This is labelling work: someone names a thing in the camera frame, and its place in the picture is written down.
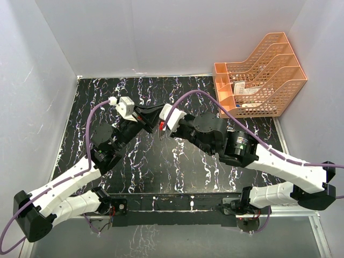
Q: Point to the papers in organizer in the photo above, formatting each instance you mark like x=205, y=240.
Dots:
x=239, y=88

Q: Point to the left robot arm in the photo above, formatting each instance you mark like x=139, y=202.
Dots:
x=38, y=211

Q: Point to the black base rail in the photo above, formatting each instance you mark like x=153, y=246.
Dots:
x=173, y=209

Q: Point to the orange file organizer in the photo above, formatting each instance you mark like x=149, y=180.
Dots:
x=272, y=65

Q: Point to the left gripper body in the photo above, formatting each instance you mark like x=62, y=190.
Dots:
x=128, y=130

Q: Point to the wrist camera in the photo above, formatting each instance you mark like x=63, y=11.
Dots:
x=125, y=108
x=172, y=117

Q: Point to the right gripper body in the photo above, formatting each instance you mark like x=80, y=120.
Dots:
x=186, y=130

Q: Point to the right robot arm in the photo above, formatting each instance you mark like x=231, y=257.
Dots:
x=303, y=185

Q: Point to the red and metal key holder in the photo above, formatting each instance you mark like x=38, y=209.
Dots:
x=162, y=130

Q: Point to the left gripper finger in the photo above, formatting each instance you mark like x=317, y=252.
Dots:
x=145, y=111
x=149, y=121

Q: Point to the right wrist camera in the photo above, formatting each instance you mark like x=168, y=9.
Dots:
x=172, y=117

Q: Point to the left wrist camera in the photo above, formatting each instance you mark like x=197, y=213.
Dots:
x=125, y=108

